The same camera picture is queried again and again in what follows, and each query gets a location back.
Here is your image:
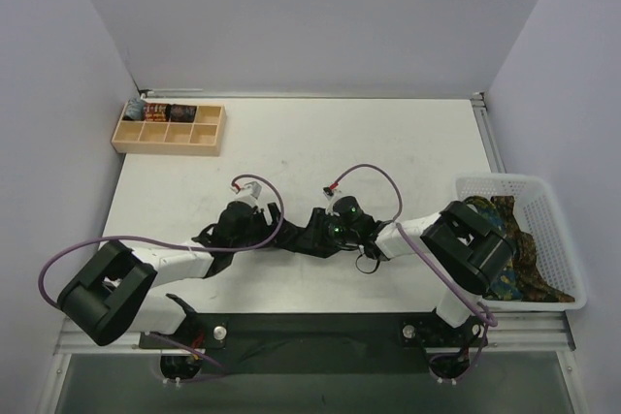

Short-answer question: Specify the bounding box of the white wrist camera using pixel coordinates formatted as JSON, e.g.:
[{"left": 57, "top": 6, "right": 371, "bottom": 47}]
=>
[
  {"left": 322, "top": 183, "right": 343, "bottom": 215},
  {"left": 233, "top": 181, "right": 262, "bottom": 207}
]

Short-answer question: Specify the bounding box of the grey rolled tie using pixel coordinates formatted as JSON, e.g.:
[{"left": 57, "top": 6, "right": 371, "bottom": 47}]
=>
[{"left": 122, "top": 98, "right": 146, "bottom": 122}]

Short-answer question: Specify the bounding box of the white plastic basket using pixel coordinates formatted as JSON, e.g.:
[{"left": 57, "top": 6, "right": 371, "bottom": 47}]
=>
[{"left": 455, "top": 174, "right": 587, "bottom": 312}]

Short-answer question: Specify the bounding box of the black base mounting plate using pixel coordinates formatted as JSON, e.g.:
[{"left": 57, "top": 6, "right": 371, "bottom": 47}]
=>
[{"left": 139, "top": 313, "right": 487, "bottom": 382}]

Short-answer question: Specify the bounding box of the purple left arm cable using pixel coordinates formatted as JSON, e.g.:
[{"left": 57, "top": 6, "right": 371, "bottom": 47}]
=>
[{"left": 37, "top": 174, "right": 285, "bottom": 381}]

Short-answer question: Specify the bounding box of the blue yellow patterned tie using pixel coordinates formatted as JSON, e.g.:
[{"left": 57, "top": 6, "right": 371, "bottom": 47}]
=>
[{"left": 465, "top": 196, "right": 523, "bottom": 302}]

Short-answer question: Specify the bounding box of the red patterned rolled tie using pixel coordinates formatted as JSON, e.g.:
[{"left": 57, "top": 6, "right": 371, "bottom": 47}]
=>
[{"left": 143, "top": 103, "right": 171, "bottom": 122}]

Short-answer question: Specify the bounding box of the wooden compartment organizer box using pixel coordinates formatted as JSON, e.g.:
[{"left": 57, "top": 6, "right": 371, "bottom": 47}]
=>
[{"left": 112, "top": 102, "right": 226, "bottom": 156}]

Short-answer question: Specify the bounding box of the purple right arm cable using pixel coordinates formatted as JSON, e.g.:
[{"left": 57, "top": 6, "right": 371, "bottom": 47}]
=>
[{"left": 327, "top": 164, "right": 500, "bottom": 381}]

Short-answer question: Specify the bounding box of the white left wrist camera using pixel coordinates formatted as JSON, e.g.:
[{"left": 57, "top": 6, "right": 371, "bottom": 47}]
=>
[{"left": 233, "top": 181, "right": 262, "bottom": 207}]

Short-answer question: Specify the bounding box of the brown green patterned tie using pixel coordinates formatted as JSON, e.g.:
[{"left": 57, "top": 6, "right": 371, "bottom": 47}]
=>
[{"left": 491, "top": 196, "right": 575, "bottom": 303}]

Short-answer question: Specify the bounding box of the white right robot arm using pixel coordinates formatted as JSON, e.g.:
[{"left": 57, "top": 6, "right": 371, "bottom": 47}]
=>
[{"left": 301, "top": 196, "right": 517, "bottom": 346}]

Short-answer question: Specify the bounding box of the dark green tie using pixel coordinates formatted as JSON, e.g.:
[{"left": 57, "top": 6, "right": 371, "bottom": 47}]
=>
[{"left": 274, "top": 219, "right": 340, "bottom": 259}]

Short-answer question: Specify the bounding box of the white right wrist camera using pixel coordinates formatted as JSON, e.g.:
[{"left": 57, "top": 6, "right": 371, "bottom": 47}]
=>
[{"left": 322, "top": 183, "right": 343, "bottom": 215}]

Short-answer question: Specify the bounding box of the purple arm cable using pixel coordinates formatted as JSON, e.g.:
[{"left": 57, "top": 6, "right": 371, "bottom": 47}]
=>
[
  {"left": 37, "top": 174, "right": 285, "bottom": 381},
  {"left": 327, "top": 164, "right": 500, "bottom": 381}
]

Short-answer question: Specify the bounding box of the dark brown rolled tie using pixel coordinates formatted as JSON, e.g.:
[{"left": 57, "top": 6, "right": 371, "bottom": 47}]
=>
[{"left": 169, "top": 104, "right": 197, "bottom": 123}]

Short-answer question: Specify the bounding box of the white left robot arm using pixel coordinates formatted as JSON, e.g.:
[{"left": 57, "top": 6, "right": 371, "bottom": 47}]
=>
[{"left": 56, "top": 200, "right": 283, "bottom": 348}]

